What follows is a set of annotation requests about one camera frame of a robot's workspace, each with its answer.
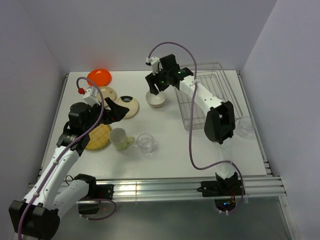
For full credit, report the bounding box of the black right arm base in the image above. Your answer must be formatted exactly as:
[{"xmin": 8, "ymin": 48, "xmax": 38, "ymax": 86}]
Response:
[{"xmin": 196, "ymin": 179, "xmax": 246, "ymax": 212}]

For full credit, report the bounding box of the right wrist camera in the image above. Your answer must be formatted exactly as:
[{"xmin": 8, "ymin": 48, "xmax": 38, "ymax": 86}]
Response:
[{"xmin": 145, "ymin": 56, "xmax": 161, "ymax": 75}]

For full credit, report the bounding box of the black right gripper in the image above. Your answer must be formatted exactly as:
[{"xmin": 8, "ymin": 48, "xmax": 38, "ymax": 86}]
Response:
[{"xmin": 145, "ymin": 66, "xmax": 170, "ymax": 96}]

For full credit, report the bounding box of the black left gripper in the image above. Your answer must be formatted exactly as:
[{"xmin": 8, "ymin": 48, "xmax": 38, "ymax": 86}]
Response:
[{"xmin": 83, "ymin": 97, "xmax": 129, "ymax": 133}]

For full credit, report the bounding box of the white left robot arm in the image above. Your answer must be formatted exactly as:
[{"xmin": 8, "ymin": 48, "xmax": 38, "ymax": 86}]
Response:
[{"xmin": 8, "ymin": 97, "xmax": 129, "ymax": 240}]

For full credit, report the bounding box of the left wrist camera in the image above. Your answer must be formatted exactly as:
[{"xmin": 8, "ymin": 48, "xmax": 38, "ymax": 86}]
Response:
[{"xmin": 82, "ymin": 86, "xmax": 100, "ymax": 106}]

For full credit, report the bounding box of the wire dish rack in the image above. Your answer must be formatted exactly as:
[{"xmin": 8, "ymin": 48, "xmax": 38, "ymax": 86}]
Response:
[{"xmin": 174, "ymin": 61, "xmax": 245, "ymax": 131}]

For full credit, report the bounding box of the clear plastic cup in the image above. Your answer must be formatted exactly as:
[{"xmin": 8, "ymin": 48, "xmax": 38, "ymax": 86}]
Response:
[{"xmin": 136, "ymin": 133, "xmax": 155, "ymax": 155}]

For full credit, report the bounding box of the beige ceramic bowl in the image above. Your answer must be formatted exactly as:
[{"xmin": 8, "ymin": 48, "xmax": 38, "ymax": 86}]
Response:
[{"xmin": 145, "ymin": 91, "xmax": 166, "ymax": 108}]

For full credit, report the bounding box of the beige plate black spot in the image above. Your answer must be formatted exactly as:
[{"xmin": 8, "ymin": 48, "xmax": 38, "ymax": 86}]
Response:
[{"xmin": 114, "ymin": 95, "xmax": 139, "ymax": 119}]

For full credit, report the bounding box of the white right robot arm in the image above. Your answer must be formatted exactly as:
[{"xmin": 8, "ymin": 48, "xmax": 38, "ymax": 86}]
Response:
[{"xmin": 145, "ymin": 54, "xmax": 245, "ymax": 196}]

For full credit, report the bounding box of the clear glass right side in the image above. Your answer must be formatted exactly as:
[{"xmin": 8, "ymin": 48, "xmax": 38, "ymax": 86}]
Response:
[{"xmin": 235, "ymin": 116, "xmax": 254, "ymax": 138}]

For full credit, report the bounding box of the orange plastic plate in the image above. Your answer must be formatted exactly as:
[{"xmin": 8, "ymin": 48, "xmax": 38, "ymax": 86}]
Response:
[{"xmin": 87, "ymin": 69, "xmax": 112, "ymax": 87}]

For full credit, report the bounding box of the yellow woven pattern plate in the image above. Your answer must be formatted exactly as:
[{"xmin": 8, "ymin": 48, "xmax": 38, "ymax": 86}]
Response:
[{"xmin": 85, "ymin": 124, "xmax": 112, "ymax": 152}]

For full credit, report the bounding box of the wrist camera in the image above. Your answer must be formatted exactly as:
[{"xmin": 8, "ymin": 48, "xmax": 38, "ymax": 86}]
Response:
[
  {"xmin": 82, "ymin": 86, "xmax": 100, "ymax": 106},
  {"xmin": 145, "ymin": 56, "xmax": 161, "ymax": 75}
]

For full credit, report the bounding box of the beige floral plate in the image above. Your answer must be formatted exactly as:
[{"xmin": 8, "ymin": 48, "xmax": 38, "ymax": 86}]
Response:
[{"xmin": 99, "ymin": 86, "xmax": 117, "ymax": 109}]

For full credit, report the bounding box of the pale green mug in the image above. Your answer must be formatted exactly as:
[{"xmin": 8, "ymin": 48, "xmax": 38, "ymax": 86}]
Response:
[{"xmin": 109, "ymin": 128, "xmax": 135, "ymax": 151}]

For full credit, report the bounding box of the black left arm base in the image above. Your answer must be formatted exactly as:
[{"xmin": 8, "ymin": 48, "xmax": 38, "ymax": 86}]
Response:
[{"xmin": 77, "ymin": 184, "xmax": 117, "ymax": 221}]

